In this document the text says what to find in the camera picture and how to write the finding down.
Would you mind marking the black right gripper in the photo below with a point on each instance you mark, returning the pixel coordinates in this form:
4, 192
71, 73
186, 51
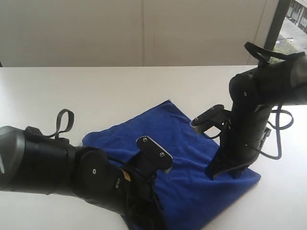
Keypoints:
235, 154

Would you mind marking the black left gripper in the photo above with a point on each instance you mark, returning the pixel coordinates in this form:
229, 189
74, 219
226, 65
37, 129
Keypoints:
142, 207

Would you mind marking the blue microfiber towel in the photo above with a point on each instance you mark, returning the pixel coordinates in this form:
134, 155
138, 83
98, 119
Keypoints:
189, 198

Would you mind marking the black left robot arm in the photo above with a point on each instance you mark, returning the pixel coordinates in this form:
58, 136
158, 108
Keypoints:
33, 163

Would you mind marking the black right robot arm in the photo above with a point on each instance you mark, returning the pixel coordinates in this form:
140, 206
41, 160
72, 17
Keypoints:
254, 94

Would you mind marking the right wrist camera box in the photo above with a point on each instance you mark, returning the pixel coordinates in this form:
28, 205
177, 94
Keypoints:
213, 117

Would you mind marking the dark window frame post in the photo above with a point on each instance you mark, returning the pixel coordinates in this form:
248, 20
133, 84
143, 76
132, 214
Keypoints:
280, 13

